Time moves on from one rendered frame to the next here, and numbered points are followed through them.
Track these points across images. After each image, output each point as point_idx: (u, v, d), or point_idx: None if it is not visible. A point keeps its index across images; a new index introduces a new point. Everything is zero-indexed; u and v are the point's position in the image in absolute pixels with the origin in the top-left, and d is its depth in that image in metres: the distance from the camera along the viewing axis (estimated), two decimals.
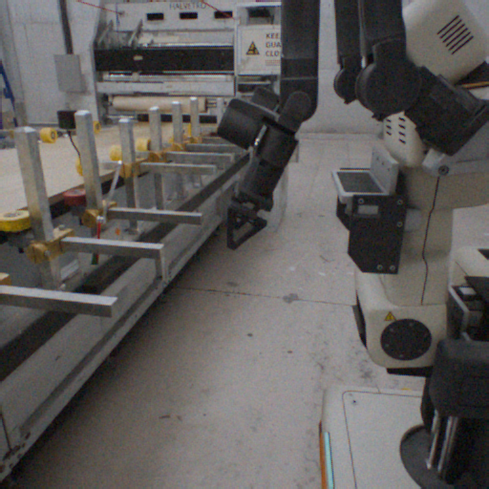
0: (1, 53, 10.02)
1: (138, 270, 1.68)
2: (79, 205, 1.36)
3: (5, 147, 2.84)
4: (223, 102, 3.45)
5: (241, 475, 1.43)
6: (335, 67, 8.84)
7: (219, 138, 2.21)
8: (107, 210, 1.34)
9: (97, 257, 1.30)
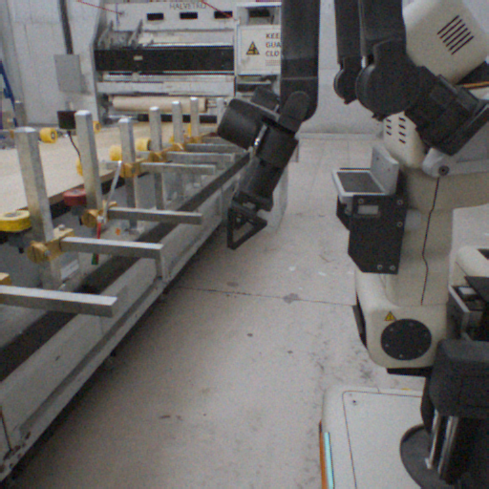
0: (1, 53, 10.02)
1: (139, 270, 1.68)
2: (79, 205, 1.36)
3: (5, 147, 2.84)
4: (223, 102, 3.45)
5: (241, 475, 1.43)
6: (335, 67, 8.84)
7: (219, 138, 2.21)
8: (107, 210, 1.34)
9: (97, 257, 1.30)
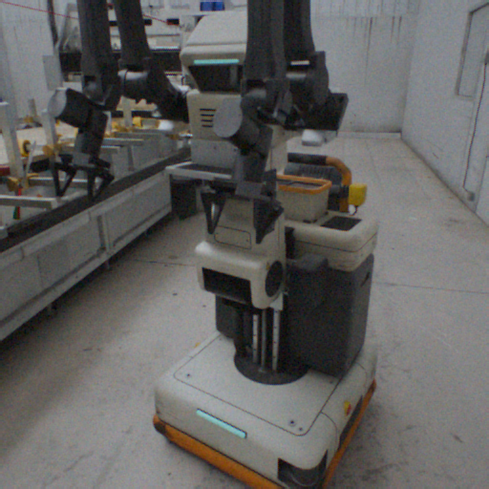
0: None
1: (67, 232, 2.10)
2: (8, 175, 1.78)
3: None
4: None
5: (136, 385, 1.85)
6: None
7: (148, 128, 2.62)
8: (28, 179, 1.76)
9: (18, 214, 1.71)
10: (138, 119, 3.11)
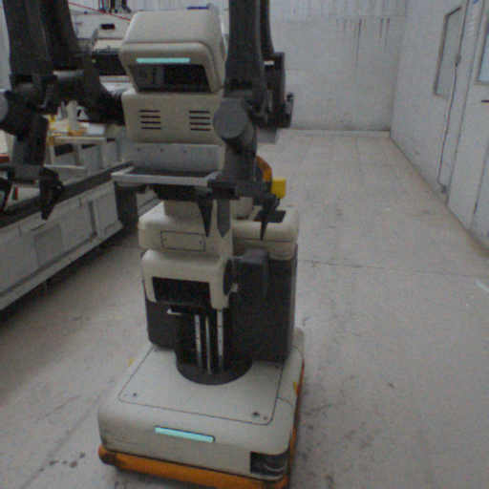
0: None
1: (59, 215, 2.36)
2: (7, 162, 2.05)
3: None
4: None
5: (119, 346, 2.12)
6: (302, 68, 9.52)
7: None
8: None
9: (16, 195, 1.98)
10: None
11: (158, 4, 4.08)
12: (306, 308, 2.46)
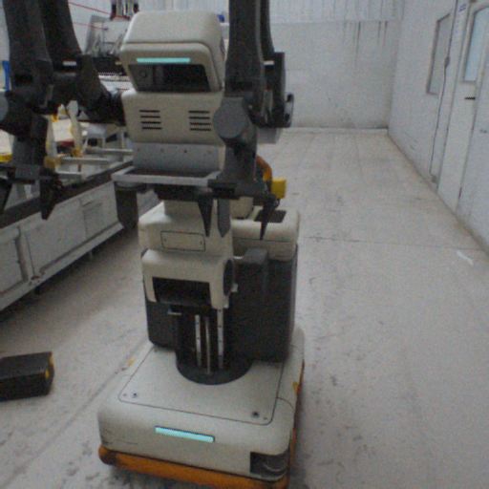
0: (7, 55, 11.17)
1: (107, 192, 2.83)
2: (71, 147, 2.52)
3: None
4: None
5: None
6: (304, 68, 9.99)
7: None
8: (85, 149, 2.49)
9: (80, 173, 2.45)
10: None
11: None
12: (311, 271, 2.93)
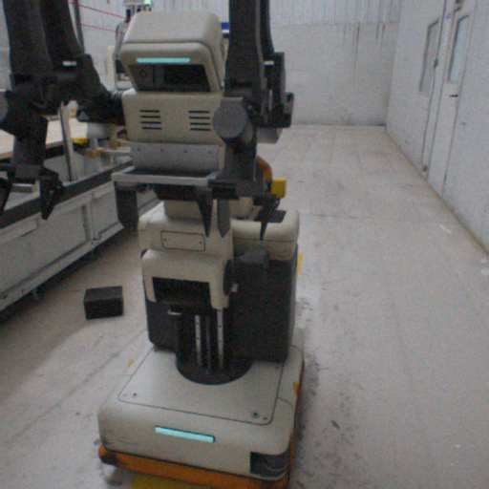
0: None
1: None
2: (123, 134, 3.11)
3: None
4: None
5: None
6: (306, 69, 10.59)
7: None
8: None
9: None
10: None
11: None
12: (317, 239, 3.52)
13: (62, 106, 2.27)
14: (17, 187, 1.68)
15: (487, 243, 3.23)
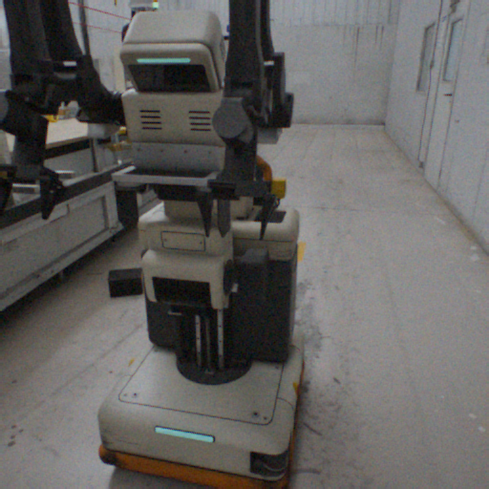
0: None
1: None
2: None
3: None
4: None
5: None
6: (307, 69, 10.82)
7: None
8: None
9: None
10: None
11: None
12: (319, 229, 3.76)
13: None
14: (58, 174, 1.92)
15: (478, 231, 3.47)
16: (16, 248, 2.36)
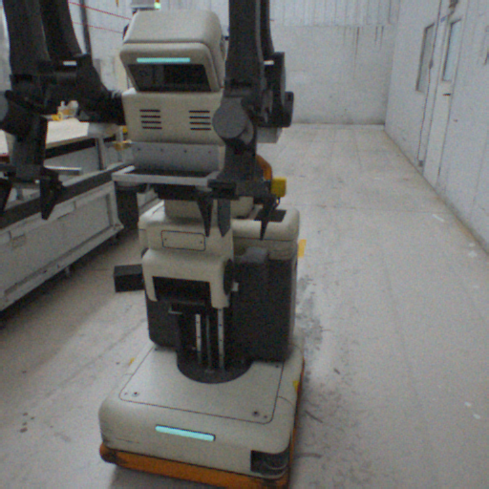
0: None
1: None
2: None
3: None
4: None
5: None
6: (307, 69, 10.88)
7: None
8: None
9: None
10: None
11: None
12: (319, 226, 3.81)
13: None
14: (67, 171, 1.98)
15: (476, 228, 3.53)
16: (24, 244, 2.42)
